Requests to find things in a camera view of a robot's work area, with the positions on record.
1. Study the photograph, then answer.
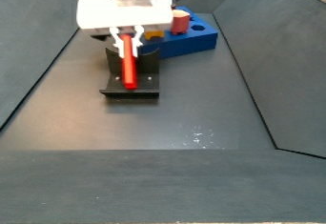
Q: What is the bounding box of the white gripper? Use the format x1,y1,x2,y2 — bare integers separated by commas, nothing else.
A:
76,0,174,58

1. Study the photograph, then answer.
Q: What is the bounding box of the red square-circle object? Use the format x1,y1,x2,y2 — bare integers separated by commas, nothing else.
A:
120,34,137,90

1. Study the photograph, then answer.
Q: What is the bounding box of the blue shape-sorter fixture block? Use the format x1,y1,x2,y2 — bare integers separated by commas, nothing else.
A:
139,7,218,59

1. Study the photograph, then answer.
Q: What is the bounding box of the yellow notched block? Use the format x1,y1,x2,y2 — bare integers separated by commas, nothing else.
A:
144,31,164,40

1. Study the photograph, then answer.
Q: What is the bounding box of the pink pentagon block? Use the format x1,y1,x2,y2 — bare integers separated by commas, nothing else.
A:
171,10,190,35

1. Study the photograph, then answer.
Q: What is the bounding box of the black curved stand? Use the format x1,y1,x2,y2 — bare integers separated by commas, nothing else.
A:
99,50,159,99

